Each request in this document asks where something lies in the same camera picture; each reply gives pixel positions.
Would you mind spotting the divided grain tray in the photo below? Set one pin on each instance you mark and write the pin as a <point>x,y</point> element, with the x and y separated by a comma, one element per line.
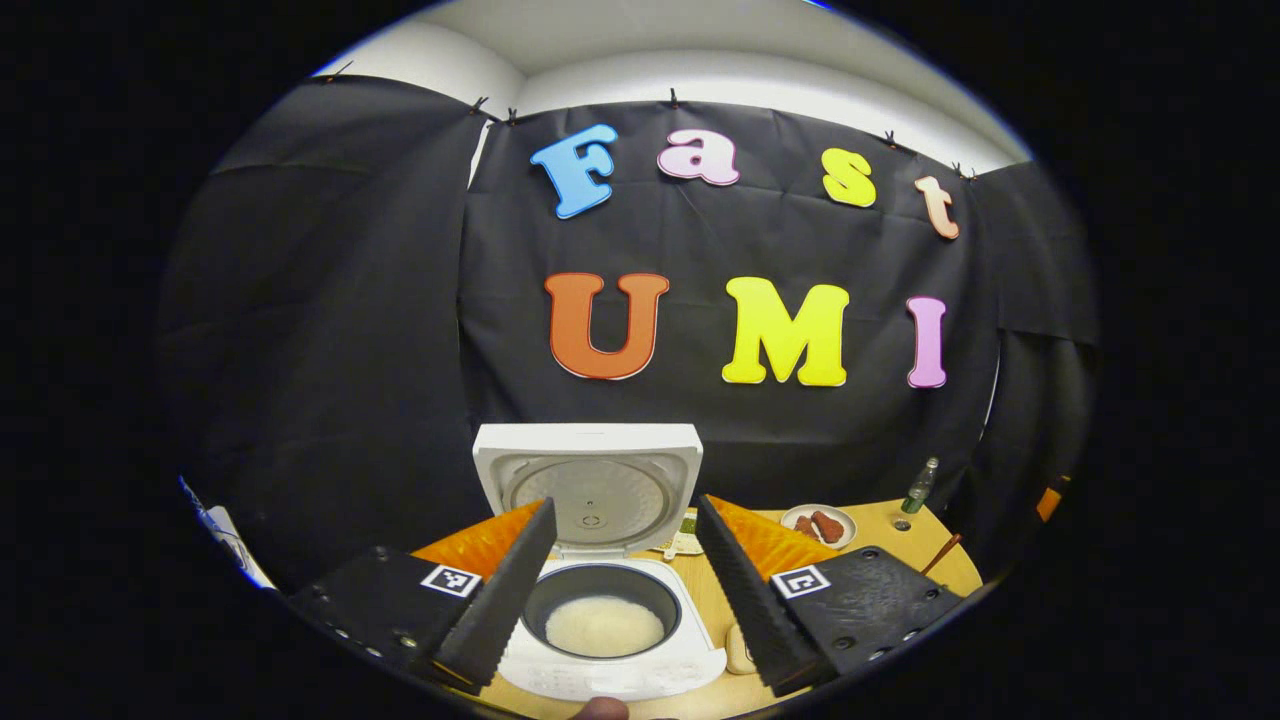
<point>685,535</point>

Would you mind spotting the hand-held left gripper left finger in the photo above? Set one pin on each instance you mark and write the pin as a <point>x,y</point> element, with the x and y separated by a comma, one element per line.
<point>500,600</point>

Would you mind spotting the brown meat piece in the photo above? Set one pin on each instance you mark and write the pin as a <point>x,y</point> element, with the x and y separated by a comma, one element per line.
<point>806,527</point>
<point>829,525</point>

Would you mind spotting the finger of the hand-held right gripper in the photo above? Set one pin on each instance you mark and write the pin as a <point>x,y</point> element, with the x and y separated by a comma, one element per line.
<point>1050,500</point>

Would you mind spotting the dark inner pot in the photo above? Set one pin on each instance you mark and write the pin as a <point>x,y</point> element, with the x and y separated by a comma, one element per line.
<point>600,582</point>

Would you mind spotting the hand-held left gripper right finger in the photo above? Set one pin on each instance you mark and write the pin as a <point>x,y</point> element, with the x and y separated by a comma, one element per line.
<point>745,590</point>

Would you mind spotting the white round plate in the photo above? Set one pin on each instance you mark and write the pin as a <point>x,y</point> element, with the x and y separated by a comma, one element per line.
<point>845,515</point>

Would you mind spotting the green plastic bottle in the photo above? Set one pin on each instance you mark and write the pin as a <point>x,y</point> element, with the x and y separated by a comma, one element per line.
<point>920,485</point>

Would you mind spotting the white rice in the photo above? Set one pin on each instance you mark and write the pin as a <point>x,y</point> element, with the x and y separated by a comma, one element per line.
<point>604,627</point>

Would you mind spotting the clear rice container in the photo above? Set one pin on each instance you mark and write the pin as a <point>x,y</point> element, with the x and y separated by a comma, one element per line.
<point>738,650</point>

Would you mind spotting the wooden spoon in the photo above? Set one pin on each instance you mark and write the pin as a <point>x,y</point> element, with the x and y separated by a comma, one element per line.
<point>942,553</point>

